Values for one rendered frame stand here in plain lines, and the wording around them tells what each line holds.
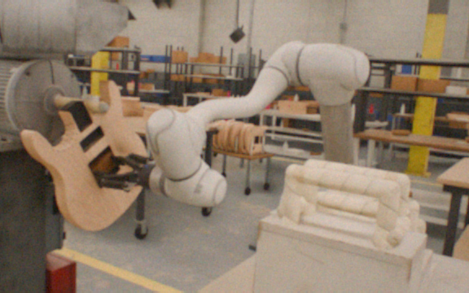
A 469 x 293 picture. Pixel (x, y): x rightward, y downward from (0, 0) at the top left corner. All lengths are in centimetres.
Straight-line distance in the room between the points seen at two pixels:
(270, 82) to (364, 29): 1105
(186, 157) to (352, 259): 48
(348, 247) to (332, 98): 72
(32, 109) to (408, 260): 110
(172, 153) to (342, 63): 59
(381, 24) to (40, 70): 1128
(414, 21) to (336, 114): 1077
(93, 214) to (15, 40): 54
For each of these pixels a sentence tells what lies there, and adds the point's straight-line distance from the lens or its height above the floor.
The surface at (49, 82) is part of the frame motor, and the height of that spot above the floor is 131.
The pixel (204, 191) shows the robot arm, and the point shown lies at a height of 107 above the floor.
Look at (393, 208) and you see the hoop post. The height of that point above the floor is 117.
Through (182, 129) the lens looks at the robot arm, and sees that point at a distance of 104.
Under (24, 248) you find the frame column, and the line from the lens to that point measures 172.
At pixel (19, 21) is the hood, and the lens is 134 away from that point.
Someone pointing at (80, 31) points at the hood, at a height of 144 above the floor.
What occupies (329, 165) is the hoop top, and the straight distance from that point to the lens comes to 86.
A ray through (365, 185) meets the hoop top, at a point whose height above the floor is 120.
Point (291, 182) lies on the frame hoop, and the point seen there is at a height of 118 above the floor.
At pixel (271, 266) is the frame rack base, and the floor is 102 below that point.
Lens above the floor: 136
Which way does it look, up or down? 9 degrees down
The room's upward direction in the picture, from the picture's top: 4 degrees clockwise
